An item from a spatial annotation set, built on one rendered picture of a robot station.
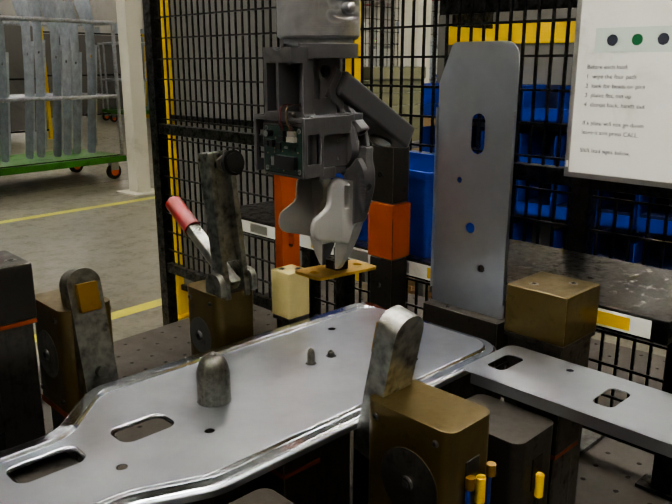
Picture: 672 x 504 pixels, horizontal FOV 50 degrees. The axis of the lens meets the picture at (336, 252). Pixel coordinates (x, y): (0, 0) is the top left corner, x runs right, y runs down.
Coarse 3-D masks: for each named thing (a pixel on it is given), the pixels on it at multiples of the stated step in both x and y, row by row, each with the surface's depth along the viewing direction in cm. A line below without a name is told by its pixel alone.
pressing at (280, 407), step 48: (288, 336) 86; (336, 336) 86; (432, 336) 86; (144, 384) 73; (192, 384) 73; (240, 384) 73; (288, 384) 73; (336, 384) 73; (432, 384) 74; (96, 432) 63; (192, 432) 63; (240, 432) 63; (288, 432) 63; (336, 432) 65; (0, 480) 56; (48, 480) 56; (96, 480) 56; (144, 480) 56; (192, 480) 56; (240, 480) 57
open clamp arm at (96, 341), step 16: (80, 272) 74; (64, 288) 74; (80, 288) 73; (96, 288) 74; (64, 304) 74; (80, 304) 73; (96, 304) 74; (80, 320) 74; (96, 320) 75; (80, 336) 74; (96, 336) 75; (80, 352) 74; (96, 352) 75; (112, 352) 76; (80, 368) 74; (96, 368) 75; (112, 368) 76; (80, 384) 75; (96, 384) 75
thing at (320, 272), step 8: (328, 264) 72; (344, 264) 72; (352, 264) 74; (360, 264) 75; (368, 264) 75; (296, 272) 71; (304, 272) 70; (312, 272) 71; (320, 272) 70; (328, 272) 71; (336, 272) 71; (344, 272) 71; (352, 272) 71; (360, 272) 72; (320, 280) 69
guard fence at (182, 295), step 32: (160, 0) 346; (192, 0) 335; (224, 0) 321; (224, 32) 325; (192, 64) 344; (192, 96) 349; (256, 96) 320; (224, 128) 338; (192, 160) 358; (192, 192) 363; (256, 192) 332
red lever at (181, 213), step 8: (168, 200) 92; (176, 200) 91; (168, 208) 92; (176, 208) 91; (184, 208) 91; (176, 216) 90; (184, 216) 90; (192, 216) 90; (184, 224) 90; (192, 224) 90; (184, 232) 90; (192, 232) 89; (200, 232) 89; (192, 240) 89; (200, 240) 88; (208, 240) 89; (200, 248) 88; (208, 248) 88; (208, 256) 87; (232, 272) 86; (232, 280) 85; (240, 280) 86; (232, 288) 86
